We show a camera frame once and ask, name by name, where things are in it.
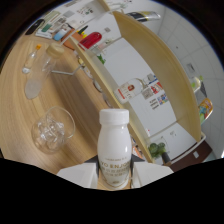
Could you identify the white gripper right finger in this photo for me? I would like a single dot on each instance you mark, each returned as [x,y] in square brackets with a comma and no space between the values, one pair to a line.
[151,171]

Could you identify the black kettle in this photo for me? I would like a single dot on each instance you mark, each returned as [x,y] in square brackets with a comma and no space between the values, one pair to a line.
[34,26]

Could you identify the white milk bottle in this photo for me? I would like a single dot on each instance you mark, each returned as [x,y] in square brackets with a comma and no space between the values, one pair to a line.
[114,146]

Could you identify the clear bottle red label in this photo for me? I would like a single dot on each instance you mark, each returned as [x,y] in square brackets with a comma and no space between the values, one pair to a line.
[128,90]

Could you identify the clear glass with ice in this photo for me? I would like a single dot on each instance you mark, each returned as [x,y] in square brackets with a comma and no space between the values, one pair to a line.
[53,131]

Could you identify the black and yellow bag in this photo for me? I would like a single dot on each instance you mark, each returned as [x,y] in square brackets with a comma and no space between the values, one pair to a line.
[143,15]

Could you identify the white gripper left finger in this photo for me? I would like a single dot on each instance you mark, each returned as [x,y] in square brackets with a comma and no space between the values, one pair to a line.
[80,175]

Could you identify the clear bottle wooden lid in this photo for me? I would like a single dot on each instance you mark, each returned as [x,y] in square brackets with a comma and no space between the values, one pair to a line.
[41,73]

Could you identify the two-tier wooden shelf rack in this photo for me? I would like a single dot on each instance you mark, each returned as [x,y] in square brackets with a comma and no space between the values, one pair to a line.
[156,63]

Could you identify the brown door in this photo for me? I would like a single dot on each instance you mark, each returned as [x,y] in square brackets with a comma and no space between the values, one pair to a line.
[193,156]

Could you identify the colourful snack bag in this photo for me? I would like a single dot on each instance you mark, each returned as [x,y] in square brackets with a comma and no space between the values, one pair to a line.
[205,110]

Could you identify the clear bottle green cap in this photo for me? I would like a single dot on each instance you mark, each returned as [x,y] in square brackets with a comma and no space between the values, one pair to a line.
[196,85]

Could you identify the red liquid bottle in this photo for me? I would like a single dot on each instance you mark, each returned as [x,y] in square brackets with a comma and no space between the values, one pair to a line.
[90,40]

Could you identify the blue and white cup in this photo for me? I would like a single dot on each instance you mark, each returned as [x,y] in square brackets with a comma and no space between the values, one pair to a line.
[60,34]

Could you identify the small clear bottle orange cap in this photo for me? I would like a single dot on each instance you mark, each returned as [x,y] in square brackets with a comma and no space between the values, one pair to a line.
[30,60]

